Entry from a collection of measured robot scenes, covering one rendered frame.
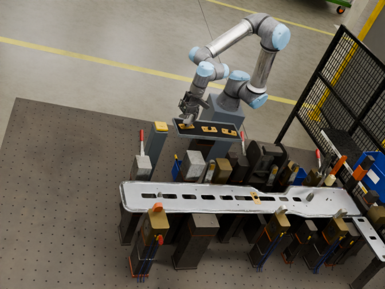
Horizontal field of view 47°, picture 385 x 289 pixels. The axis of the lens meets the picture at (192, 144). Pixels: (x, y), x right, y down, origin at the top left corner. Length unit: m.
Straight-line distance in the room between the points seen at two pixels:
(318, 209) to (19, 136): 1.71
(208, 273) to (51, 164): 1.03
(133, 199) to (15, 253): 0.56
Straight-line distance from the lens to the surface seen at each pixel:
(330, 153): 2.56
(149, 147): 2.27
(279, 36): 2.29
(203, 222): 2.01
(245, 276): 2.37
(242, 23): 2.35
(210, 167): 2.22
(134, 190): 2.07
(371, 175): 2.85
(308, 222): 2.39
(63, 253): 2.15
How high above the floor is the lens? 2.44
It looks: 36 degrees down
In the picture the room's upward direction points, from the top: 23 degrees clockwise
